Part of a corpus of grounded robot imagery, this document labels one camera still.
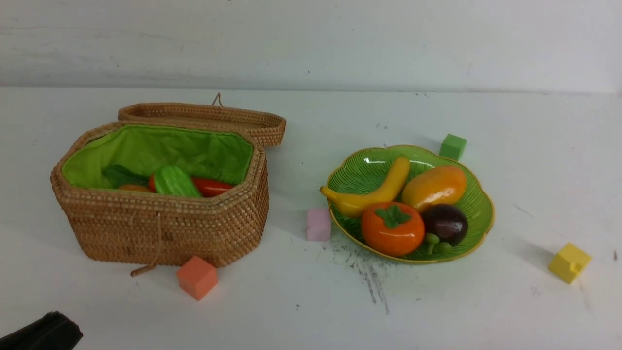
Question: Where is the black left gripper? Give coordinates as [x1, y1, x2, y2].
[0, 312, 84, 350]

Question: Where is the brown toy potato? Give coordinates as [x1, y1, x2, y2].
[117, 183, 155, 193]

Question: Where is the green toy bitter gourd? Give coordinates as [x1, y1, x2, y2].
[149, 165, 203, 198]

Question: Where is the orange toy carrot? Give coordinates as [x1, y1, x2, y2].
[101, 164, 236, 198]

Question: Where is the yellow toy banana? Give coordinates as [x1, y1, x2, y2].
[319, 156, 411, 218]

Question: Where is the orange toy persimmon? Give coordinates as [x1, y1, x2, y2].
[361, 202, 426, 257]

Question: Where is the orange yellow toy mango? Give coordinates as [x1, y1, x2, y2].
[401, 166, 467, 213]

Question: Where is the purple toy mangosteen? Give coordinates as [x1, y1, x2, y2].
[421, 204, 469, 254]

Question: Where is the woven wicker basket green lining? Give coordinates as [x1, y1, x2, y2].
[50, 121, 269, 267]

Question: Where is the orange foam cube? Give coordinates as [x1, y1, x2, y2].
[177, 256, 219, 301]

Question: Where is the pink foam cube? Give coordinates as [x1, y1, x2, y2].
[306, 209, 332, 242]

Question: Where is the woven wicker basket lid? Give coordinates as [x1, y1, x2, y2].
[118, 93, 287, 147]

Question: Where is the green leaf-shaped glass plate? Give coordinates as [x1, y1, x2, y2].
[325, 144, 495, 264]

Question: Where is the green foam cube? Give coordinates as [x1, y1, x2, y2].
[438, 133, 467, 161]

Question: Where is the yellow foam block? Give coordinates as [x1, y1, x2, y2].
[548, 242, 592, 284]

